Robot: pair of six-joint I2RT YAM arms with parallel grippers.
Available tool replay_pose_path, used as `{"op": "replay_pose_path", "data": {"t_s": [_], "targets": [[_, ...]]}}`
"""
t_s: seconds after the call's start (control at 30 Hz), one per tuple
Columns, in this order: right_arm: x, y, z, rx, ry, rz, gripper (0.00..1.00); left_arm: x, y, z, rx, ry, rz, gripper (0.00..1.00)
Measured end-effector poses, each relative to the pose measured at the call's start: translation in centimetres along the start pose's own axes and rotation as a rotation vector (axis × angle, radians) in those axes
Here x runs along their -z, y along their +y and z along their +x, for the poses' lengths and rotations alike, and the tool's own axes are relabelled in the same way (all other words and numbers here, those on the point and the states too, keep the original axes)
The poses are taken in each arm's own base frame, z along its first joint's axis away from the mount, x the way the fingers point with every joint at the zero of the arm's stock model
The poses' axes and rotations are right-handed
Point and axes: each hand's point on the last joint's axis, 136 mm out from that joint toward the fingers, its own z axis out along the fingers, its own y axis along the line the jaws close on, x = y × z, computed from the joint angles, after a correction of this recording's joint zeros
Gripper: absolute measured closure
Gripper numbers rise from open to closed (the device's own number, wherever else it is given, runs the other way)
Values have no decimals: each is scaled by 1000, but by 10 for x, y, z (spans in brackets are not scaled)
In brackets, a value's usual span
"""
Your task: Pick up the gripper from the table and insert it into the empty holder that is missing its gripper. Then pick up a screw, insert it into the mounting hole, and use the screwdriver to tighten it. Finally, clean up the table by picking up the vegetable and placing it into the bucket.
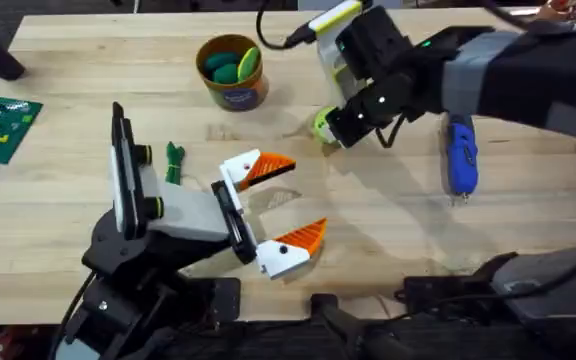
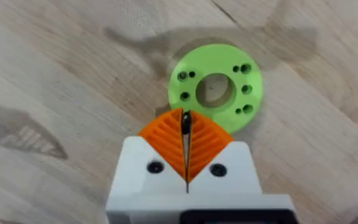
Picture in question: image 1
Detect green toy vegetable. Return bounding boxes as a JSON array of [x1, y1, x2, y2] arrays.
[[164, 141, 187, 186]]

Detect right wrist upright plate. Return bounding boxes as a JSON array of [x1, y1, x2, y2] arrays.
[[307, 0, 365, 37]]

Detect left wrist upright plate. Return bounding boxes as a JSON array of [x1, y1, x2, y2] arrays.
[[109, 101, 142, 242]]

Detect black stand post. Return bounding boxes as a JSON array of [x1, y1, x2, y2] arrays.
[[310, 293, 369, 360]]

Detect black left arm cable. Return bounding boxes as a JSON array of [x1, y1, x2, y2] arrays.
[[47, 272, 97, 360]]

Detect wrist upright plate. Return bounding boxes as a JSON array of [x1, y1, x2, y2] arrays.
[[307, 0, 365, 37], [109, 101, 142, 242]]

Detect brown tub with toys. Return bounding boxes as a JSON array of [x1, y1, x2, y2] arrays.
[[195, 33, 270, 112]]

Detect colourful clutter heap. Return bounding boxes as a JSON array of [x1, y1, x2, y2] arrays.
[[537, 0, 576, 24]]

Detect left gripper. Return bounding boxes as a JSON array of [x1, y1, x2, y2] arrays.
[[82, 144, 329, 281]]

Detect black rail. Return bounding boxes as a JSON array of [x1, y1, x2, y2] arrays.
[[162, 294, 576, 360]]

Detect green disc with holes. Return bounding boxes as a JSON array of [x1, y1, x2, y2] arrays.
[[311, 106, 342, 146]]

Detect black plate cable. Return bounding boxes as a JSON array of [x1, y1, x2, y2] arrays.
[[255, 0, 319, 51]]

